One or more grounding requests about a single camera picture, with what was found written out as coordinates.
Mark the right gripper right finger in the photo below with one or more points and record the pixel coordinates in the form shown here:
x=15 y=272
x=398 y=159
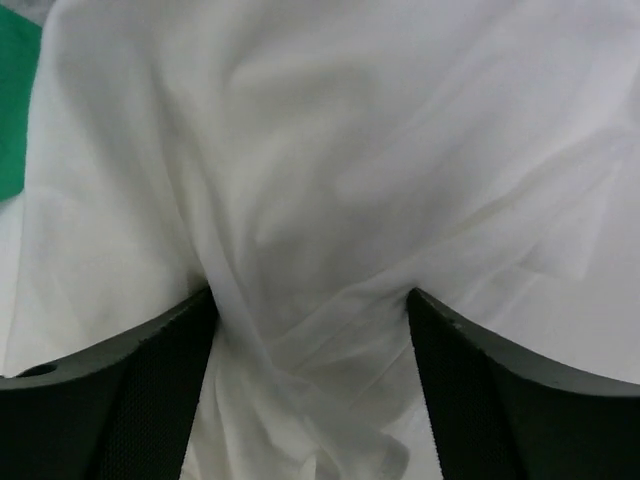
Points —
x=501 y=411

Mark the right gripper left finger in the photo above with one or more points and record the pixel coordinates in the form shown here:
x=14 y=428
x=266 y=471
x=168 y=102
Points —
x=120 y=409

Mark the white tank top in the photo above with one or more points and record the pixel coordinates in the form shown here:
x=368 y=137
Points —
x=311 y=162

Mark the green garment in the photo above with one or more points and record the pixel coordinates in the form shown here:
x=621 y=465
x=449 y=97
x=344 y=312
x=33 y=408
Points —
x=21 y=31

